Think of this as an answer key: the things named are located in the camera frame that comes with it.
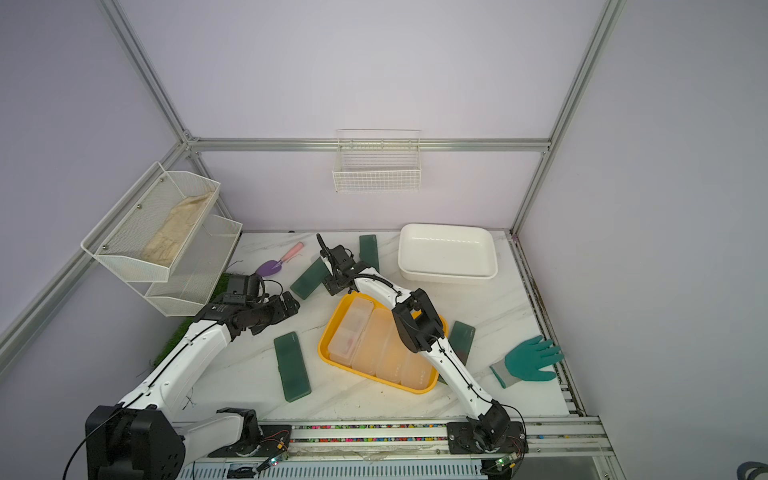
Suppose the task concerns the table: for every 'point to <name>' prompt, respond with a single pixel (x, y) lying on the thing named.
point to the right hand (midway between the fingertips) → (341, 279)
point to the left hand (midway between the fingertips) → (286, 315)
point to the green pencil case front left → (290, 366)
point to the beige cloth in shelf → (165, 243)
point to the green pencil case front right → (460, 339)
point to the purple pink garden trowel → (271, 268)
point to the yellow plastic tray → (337, 318)
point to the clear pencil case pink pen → (343, 345)
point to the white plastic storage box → (447, 253)
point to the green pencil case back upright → (368, 250)
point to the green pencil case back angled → (310, 279)
